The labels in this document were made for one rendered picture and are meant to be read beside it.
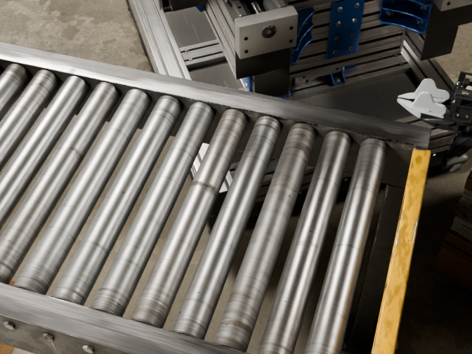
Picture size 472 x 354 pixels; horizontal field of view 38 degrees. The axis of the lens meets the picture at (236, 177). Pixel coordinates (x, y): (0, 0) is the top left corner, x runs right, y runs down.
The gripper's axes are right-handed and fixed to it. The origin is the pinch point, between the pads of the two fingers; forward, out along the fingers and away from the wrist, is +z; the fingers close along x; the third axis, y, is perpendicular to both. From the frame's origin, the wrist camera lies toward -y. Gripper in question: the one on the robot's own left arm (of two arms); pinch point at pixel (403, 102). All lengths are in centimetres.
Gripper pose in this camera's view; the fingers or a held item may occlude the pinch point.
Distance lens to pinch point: 134.5
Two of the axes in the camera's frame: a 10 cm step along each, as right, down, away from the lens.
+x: -3.0, 7.5, -5.9
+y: -0.3, -6.3, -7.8
